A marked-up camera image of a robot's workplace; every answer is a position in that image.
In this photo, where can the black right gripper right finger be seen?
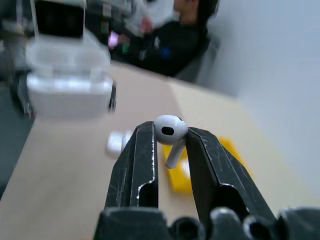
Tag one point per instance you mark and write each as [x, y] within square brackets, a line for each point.
[212, 170]

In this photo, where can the person in black jacket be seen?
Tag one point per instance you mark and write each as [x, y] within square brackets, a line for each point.
[170, 47]

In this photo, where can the pink phone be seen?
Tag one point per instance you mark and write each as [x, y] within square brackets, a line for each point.
[113, 39]

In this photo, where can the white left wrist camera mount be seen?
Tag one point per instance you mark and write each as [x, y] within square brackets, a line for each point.
[84, 30]

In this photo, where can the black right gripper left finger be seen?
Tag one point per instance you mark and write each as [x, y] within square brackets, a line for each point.
[135, 170]

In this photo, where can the white earbud charging case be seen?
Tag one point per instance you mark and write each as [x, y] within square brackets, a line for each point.
[70, 95]

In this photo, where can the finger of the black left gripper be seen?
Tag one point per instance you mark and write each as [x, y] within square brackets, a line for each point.
[24, 97]
[113, 96]

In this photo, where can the white earbud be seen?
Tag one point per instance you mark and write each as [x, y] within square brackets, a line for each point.
[115, 145]
[168, 130]

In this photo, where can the yellow plastic bin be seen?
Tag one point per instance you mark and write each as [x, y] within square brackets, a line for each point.
[180, 182]

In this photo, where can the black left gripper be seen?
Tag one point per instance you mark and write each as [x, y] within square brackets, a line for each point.
[60, 17]

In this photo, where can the grey chair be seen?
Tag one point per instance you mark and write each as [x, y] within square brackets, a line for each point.
[207, 60]

